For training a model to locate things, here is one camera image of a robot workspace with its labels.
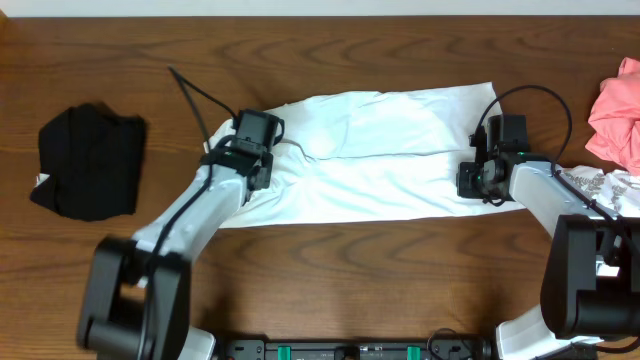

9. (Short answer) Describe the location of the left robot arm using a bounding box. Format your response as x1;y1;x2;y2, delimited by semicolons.
76;109;285;360

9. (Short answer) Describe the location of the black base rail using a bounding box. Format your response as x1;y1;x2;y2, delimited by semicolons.
213;330;498;360

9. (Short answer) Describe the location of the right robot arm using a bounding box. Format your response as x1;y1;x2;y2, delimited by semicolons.
456;115;639;359

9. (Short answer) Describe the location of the folded black garment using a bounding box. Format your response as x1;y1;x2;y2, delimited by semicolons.
30;103;146;222

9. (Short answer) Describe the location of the pink garment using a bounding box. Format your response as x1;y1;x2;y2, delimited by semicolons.
585;57;639;177

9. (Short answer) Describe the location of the white printed t-shirt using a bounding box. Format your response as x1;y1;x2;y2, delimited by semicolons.
224;82;497;228

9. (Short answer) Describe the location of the white fern-print garment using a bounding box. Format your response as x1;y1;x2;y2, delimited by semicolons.
564;166;640;218

